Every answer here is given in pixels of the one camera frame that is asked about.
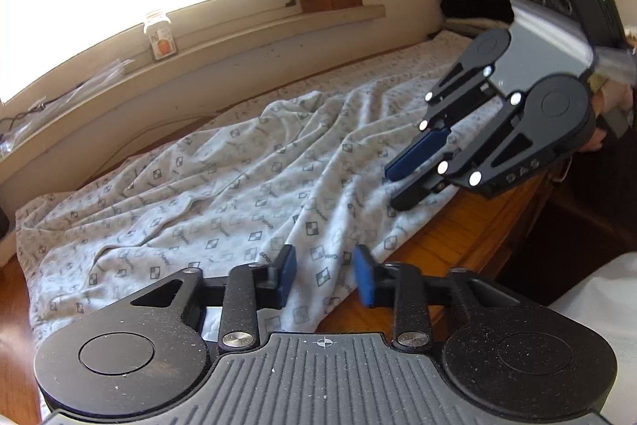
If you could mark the person's white clothing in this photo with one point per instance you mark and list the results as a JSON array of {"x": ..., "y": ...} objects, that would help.
[{"x": 607, "y": 295}]

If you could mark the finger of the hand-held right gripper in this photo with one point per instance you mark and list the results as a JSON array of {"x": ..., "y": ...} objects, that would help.
[
  {"x": 418, "y": 196},
  {"x": 418, "y": 153}
]

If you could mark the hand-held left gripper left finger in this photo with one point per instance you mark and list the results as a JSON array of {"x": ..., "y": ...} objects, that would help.
[{"x": 286, "y": 275}]

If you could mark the person's right hand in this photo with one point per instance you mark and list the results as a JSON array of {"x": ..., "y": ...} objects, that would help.
[{"x": 614, "y": 99}]

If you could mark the clear plastic bag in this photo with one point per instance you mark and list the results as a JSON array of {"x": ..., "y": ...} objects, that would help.
[{"x": 89, "y": 86}]

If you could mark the clear bottle with orange label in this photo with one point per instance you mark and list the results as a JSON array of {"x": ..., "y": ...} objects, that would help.
[{"x": 161, "y": 41}]

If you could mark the folded white printed garment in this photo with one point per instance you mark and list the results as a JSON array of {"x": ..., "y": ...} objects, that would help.
[{"x": 473, "y": 26}]

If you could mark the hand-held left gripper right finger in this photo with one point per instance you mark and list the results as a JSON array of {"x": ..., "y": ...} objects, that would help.
[{"x": 366, "y": 275}]

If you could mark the cream window sill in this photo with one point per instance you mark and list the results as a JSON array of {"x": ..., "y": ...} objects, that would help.
[{"x": 224, "y": 51}]

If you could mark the white printed pajama pants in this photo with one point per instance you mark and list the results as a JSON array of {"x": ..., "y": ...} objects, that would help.
[{"x": 224, "y": 186}]

